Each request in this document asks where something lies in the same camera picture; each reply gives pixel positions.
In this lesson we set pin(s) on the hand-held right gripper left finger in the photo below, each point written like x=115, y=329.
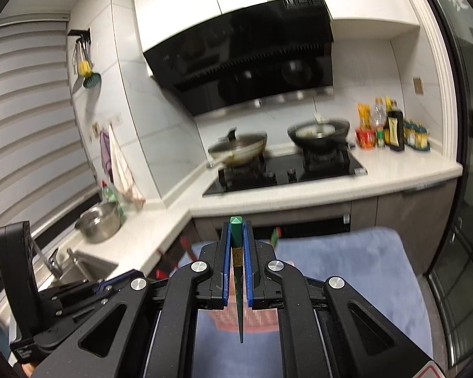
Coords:
x=228, y=256

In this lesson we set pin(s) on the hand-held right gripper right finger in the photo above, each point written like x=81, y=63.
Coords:
x=249, y=256

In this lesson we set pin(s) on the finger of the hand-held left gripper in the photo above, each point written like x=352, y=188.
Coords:
x=84, y=306
x=86, y=287

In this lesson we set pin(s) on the green chopstick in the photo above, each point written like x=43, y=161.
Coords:
x=237, y=283

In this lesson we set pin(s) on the pink perforated utensil basket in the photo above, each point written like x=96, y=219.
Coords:
x=256, y=321

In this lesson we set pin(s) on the stainless steel sink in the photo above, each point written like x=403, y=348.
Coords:
x=84, y=267

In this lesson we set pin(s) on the chrome faucet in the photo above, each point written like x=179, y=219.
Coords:
x=57, y=262

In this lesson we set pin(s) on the stainless steel pot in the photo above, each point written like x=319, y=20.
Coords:
x=98, y=222

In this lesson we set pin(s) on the black gas stove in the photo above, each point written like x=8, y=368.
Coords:
x=283, y=173

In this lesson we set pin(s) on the green dish soap bottle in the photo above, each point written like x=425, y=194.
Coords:
x=112, y=199

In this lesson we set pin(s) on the wok with glass lid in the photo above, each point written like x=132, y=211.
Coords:
x=238, y=145

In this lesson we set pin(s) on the blue plush mat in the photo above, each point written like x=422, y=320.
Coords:
x=358, y=283

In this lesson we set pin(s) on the white hanging towel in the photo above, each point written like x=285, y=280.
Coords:
x=122, y=169

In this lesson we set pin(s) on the purple cloth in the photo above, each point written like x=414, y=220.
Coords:
x=105, y=153

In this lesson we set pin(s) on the black wok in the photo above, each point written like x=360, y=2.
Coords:
x=319, y=132

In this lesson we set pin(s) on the white window blinds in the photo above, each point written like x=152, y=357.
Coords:
x=31, y=126

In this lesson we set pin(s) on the red instant noodle cup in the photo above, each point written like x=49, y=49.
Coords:
x=365, y=138

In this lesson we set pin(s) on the yellow seasoning packet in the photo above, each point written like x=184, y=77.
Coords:
x=364, y=117

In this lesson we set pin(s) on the dark soy sauce bottle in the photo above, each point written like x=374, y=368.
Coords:
x=396, y=128

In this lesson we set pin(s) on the black range hood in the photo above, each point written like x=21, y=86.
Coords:
x=240, y=59

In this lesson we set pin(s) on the seasoning jar set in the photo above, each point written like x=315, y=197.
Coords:
x=417, y=138

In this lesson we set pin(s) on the yellow hanging brush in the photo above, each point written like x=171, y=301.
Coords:
x=84, y=68

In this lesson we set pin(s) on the black framed glass door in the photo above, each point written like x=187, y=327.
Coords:
x=469, y=165

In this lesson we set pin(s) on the brown wall outlet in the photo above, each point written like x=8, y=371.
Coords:
x=418, y=85

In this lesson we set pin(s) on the black wall hook rack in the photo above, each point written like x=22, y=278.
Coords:
x=79, y=33

